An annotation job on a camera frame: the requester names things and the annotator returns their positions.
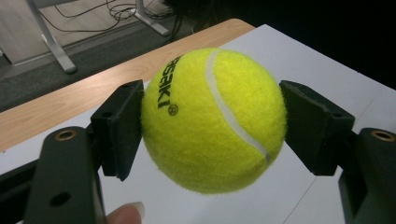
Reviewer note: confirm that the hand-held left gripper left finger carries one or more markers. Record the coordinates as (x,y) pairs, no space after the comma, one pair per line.
(120,130)

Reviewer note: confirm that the white metal desk frame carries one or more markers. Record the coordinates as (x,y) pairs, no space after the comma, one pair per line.
(53,43)

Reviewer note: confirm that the yellow tennis ball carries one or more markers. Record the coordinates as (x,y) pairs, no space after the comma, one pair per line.
(214,121)

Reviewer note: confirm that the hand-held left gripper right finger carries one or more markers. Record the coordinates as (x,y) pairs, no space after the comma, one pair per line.
(314,130)

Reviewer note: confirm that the wooden table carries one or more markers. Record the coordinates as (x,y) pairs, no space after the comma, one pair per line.
(71,99)

